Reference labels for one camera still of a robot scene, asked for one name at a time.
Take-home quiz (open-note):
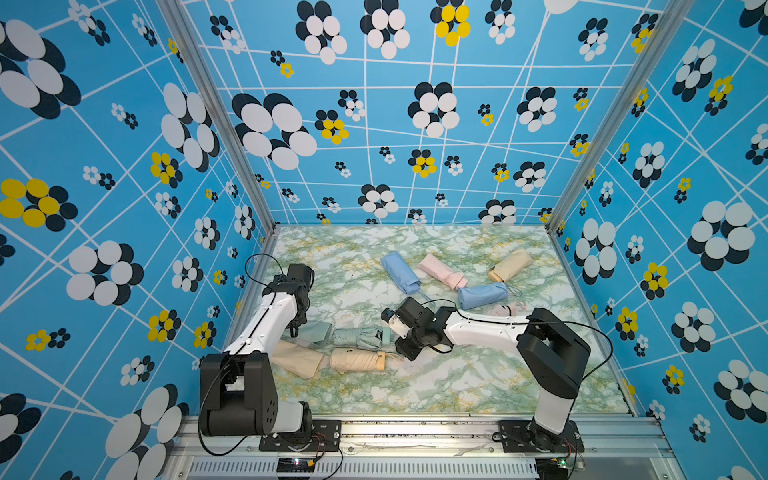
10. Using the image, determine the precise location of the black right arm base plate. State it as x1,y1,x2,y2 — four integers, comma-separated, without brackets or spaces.
492,420,585,454

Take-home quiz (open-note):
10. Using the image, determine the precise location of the mint green umbrella sleeve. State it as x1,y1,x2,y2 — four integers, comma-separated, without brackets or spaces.
296,321,333,347

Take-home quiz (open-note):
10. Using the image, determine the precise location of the aluminium corner post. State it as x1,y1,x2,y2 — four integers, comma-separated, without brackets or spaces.
157,0,276,237
546,0,695,238

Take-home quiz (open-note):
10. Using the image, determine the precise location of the pink sleeved umbrella near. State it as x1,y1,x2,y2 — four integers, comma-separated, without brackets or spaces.
490,302,528,317

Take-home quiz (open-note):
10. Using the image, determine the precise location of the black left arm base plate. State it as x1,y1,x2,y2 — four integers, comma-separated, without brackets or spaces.
259,419,342,453

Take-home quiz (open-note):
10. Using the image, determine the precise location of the beige umbrella sleeve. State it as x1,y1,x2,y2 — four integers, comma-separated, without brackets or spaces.
270,340,329,380

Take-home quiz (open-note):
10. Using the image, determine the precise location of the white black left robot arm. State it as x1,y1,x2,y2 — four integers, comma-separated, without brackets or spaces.
198,264,315,443

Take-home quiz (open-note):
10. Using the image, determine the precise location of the pink sleeved umbrella far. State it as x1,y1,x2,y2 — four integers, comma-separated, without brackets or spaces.
417,254,468,290

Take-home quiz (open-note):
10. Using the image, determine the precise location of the aluminium front rail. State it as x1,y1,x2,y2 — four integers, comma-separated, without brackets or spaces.
161,414,684,479

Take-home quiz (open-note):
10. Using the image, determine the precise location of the blue sleeved umbrella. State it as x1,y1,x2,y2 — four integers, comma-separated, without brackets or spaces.
458,282,522,310
381,252,421,295

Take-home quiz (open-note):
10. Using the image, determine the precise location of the beige sleeved umbrella far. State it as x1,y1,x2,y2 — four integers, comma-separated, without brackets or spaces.
488,249,533,283

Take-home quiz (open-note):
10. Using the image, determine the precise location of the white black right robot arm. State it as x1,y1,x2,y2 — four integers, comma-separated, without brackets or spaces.
381,297,591,452

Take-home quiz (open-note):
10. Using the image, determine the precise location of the aluminium corner post left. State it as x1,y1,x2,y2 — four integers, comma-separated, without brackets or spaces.
157,0,276,237

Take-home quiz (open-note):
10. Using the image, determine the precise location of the aluminium corner post right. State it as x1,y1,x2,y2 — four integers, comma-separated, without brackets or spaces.
546,0,695,238

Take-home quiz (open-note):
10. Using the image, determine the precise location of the pink sleeved umbrella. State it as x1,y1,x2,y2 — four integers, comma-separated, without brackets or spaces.
490,302,528,317
417,254,468,290

